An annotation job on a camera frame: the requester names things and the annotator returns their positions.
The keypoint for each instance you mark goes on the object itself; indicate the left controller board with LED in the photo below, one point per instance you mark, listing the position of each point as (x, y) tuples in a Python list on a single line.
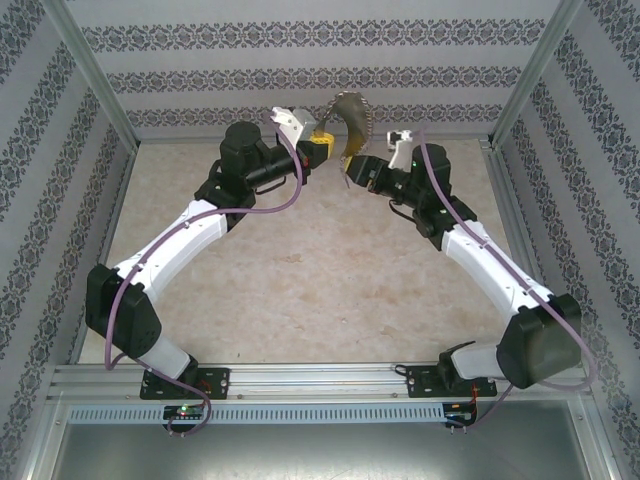
[(185, 412)]

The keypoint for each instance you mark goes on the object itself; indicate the grey sheet metal panel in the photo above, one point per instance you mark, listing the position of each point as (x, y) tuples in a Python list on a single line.
[(320, 455)]

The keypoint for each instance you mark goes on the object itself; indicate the aluminium frame post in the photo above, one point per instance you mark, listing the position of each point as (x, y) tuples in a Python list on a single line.
[(536, 70), (90, 70)]

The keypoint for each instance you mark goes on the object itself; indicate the aluminium table side rail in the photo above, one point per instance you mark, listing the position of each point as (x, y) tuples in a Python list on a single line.
[(112, 220), (512, 200)]

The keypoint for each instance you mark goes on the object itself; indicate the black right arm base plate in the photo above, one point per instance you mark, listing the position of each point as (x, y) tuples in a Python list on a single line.
[(425, 382)]

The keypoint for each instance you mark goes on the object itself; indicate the controller board with led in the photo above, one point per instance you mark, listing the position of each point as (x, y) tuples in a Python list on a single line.
[(457, 415), (185, 412)]

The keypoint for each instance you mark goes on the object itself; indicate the right controller board with LED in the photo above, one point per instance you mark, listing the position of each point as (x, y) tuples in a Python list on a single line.
[(457, 415)]

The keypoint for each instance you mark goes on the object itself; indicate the aluminium mounting rail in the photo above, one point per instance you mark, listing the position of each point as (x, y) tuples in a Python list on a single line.
[(315, 382)]

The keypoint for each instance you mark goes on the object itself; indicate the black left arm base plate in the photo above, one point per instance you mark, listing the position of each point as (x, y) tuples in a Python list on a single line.
[(217, 382)]

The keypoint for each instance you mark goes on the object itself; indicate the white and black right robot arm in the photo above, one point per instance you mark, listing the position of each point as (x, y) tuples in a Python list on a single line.
[(485, 255)]

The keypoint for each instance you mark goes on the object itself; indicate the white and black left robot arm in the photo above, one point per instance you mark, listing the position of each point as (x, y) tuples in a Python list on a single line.
[(170, 250)]

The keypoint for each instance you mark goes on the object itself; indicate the silver metal watch band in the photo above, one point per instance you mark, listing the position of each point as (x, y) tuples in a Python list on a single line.
[(355, 120)]

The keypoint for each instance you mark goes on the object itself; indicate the aluminium table end rail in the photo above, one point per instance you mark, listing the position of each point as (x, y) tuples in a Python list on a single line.
[(160, 136)]

